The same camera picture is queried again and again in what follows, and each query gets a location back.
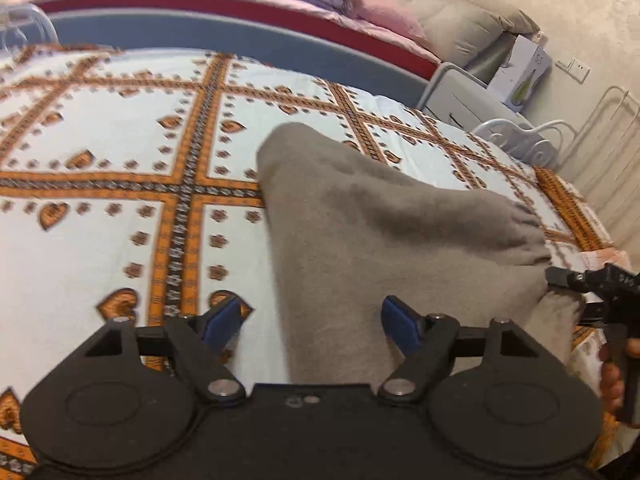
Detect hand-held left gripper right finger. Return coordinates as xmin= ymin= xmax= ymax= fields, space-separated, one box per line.
xmin=377 ymin=296 xmax=540 ymax=405

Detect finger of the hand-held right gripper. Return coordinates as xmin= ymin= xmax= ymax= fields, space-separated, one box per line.
xmin=546 ymin=267 xmax=602 ymax=292
xmin=580 ymin=302 xmax=608 ymax=328

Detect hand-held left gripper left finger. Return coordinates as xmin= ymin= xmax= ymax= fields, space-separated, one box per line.
xmin=82 ymin=296 xmax=247 ymax=405

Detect grey pants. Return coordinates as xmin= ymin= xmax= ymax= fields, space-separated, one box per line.
xmin=256 ymin=122 xmax=583 ymax=386

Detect person's right hand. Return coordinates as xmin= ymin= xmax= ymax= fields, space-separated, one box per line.
xmin=599 ymin=344 xmax=626 ymax=416

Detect white nightstand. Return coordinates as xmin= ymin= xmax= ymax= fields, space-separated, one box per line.
xmin=417 ymin=62 xmax=537 ymax=137

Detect white box with pear print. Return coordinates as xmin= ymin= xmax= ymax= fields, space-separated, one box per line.
xmin=487 ymin=35 xmax=553 ymax=113

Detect orange patterned white bedsheet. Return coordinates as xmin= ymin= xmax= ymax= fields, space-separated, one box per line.
xmin=0 ymin=42 xmax=631 ymax=480

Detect beige pillow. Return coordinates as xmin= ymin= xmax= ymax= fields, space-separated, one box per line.
xmin=389 ymin=0 xmax=507 ymax=63

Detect large bed with pink sheet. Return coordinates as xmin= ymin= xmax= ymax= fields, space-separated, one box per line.
xmin=0 ymin=0 xmax=443 ymax=111

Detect pink pillow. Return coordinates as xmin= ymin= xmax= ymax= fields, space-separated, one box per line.
xmin=345 ymin=0 xmax=428 ymax=43

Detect white metal bed frame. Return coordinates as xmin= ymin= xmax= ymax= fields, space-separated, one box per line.
xmin=0 ymin=4 xmax=640 ymax=186

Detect white wall socket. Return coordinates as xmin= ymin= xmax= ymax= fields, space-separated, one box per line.
xmin=556 ymin=56 xmax=592 ymax=84

